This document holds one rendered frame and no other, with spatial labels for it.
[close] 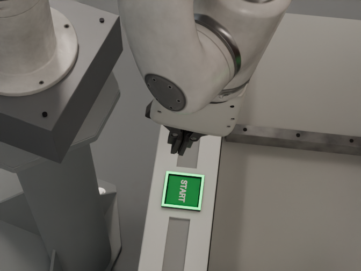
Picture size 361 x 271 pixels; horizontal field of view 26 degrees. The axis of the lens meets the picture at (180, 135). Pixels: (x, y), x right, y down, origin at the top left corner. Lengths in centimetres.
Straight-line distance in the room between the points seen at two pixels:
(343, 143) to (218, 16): 63
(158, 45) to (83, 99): 64
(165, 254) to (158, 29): 48
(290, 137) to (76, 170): 47
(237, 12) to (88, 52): 62
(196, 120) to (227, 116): 4
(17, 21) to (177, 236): 39
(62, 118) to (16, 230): 95
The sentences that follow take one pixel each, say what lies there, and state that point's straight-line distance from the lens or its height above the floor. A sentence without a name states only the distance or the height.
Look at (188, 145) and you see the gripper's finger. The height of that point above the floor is 111.
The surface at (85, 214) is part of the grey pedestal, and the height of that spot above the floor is 39.
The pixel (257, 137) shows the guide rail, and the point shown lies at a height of 85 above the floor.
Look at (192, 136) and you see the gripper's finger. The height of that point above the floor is 114.
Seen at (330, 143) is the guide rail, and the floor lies 85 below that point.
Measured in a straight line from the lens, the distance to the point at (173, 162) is 115.
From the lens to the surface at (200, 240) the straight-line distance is 109.
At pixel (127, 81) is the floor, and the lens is 238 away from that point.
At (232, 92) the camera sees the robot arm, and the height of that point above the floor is 128.
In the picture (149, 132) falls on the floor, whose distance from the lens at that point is 228.
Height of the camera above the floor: 197
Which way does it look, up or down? 60 degrees down
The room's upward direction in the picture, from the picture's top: straight up
